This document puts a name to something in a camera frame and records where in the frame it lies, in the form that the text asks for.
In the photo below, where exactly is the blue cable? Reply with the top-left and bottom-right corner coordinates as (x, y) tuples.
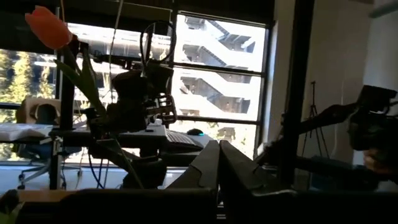
(88, 152), (105, 189)

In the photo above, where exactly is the white desk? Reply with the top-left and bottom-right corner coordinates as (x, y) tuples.
(49, 123), (215, 156)

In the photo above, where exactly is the black keyboard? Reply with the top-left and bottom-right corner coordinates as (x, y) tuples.
(164, 129), (205, 152)

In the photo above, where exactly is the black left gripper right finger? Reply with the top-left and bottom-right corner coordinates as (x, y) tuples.
(219, 139), (284, 200)

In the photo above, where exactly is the black tripod stand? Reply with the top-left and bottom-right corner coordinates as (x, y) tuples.
(300, 80), (331, 158)

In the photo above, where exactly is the beige office chair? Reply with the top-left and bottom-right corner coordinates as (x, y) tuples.
(14, 95), (82, 190)

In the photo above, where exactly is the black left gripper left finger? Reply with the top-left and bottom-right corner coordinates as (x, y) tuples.
(167, 139), (221, 190)

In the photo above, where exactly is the pink artificial tulip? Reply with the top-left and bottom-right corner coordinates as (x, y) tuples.
(24, 5), (146, 190)

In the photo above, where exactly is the black cable loop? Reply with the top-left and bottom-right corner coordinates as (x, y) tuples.
(139, 20), (177, 65)

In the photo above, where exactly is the black rig post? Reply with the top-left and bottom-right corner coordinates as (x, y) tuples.
(278, 0), (315, 189)
(49, 40), (77, 190)

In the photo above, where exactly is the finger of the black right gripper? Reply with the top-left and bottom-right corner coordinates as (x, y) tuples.
(95, 107), (110, 138)
(84, 107), (97, 138)

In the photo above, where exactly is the person's hand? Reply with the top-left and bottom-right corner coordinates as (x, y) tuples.
(363, 147), (398, 175)

